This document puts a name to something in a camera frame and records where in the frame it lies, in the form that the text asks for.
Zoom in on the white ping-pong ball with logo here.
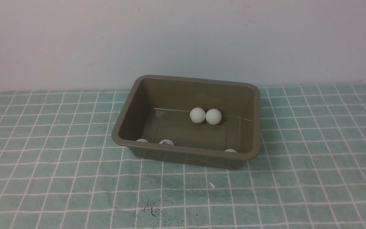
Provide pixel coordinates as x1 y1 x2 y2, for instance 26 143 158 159
159 139 174 145

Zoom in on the brown plastic bin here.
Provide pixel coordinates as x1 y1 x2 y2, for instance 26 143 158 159
112 75 261 170

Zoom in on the green checkered tablecloth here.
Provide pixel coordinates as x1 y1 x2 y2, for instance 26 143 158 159
0 84 366 229

